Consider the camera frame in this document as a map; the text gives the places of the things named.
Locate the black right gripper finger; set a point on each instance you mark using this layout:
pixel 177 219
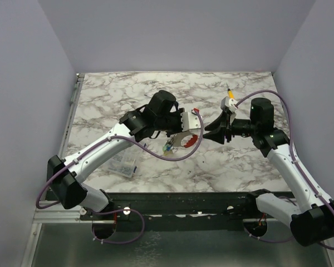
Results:
pixel 220 121
pixel 215 136

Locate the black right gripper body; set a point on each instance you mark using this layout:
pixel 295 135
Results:
pixel 227 129

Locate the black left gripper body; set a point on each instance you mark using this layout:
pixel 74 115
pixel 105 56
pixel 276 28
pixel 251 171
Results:
pixel 171 124

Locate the grey key organizer red handle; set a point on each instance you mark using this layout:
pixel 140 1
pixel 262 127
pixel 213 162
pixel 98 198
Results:
pixel 184 139

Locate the yellow key tag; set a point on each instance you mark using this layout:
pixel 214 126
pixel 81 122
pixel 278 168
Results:
pixel 168 152

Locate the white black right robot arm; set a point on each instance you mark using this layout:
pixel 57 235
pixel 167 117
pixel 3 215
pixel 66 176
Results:
pixel 311 220

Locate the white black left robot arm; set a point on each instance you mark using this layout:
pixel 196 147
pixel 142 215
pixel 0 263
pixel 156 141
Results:
pixel 66 176

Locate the yellow screwdriver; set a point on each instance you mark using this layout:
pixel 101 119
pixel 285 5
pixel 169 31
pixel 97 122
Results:
pixel 230 93

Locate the clear plastic screw organizer box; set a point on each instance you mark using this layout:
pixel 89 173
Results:
pixel 124 163

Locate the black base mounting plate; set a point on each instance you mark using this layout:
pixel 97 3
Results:
pixel 185 211

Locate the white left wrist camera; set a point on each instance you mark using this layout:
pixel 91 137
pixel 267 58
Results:
pixel 190 120

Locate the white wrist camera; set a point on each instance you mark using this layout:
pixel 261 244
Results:
pixel 190 120
pixel 228 105

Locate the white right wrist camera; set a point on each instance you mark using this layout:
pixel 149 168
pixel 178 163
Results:
pixel 228 105

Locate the aluminium left side rail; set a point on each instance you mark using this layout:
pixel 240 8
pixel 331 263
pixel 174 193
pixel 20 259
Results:
pixel 71 114

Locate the aluminium rail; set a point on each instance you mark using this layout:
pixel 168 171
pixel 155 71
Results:
pixel 61 215
pixel 71 114

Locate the aluminium front rail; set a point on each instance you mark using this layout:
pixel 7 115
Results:
pixel 61 215

